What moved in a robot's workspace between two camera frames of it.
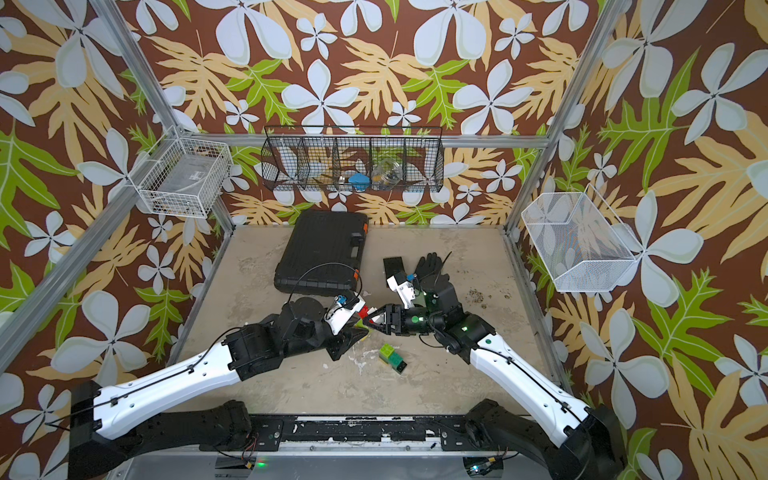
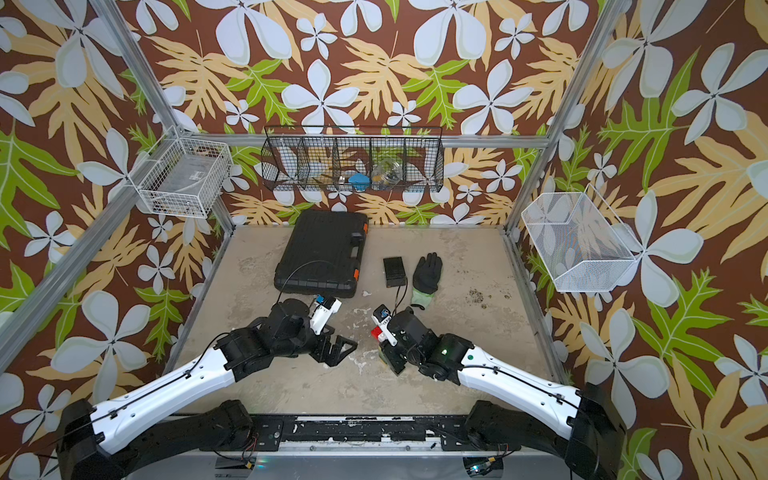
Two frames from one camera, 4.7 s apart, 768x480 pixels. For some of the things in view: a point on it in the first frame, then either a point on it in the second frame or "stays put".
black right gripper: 443,432 stays put
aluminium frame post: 598,47 stays put
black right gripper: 395,313 → 387,349
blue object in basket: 359,181 stays put
